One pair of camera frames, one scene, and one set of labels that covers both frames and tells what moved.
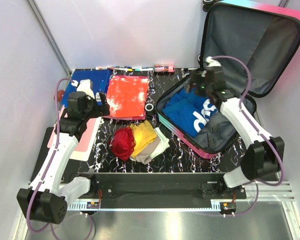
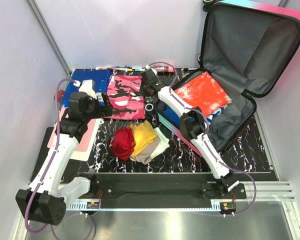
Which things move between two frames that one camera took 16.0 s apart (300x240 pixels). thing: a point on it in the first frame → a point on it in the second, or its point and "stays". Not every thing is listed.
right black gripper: x=195 y=77 → x=141 y=92
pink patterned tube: x=167 y=68 stays
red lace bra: x=122 y=143 stays
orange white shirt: x=126 y=97 → x=203 y=91
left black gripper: x=101 y=110 stays
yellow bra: x=144 y=133 stays
